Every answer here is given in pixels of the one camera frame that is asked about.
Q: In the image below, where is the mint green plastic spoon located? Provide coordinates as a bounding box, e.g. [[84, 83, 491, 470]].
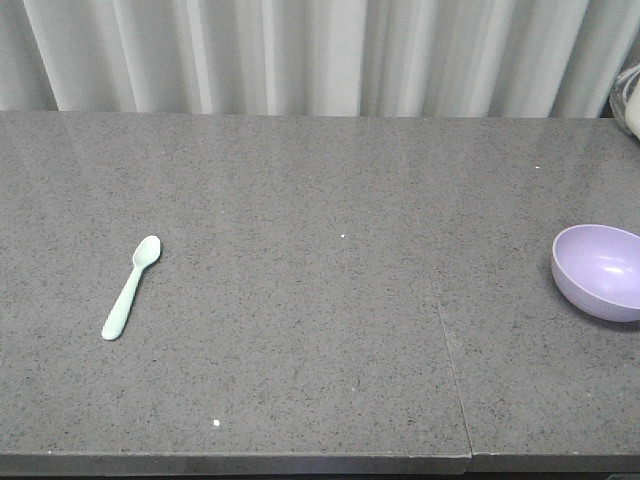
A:
[[101, 235, 161, 341]]

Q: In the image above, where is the purple plastic bowl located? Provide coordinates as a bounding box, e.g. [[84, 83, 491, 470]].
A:
[[551, 224, 639, 323]]

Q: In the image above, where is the white pleated curtain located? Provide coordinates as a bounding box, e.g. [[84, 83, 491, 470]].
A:
[[1, 1, 639, 118]]

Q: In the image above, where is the white rice cooker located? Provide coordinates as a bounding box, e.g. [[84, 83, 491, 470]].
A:
[[609, 64, 639, 138]]

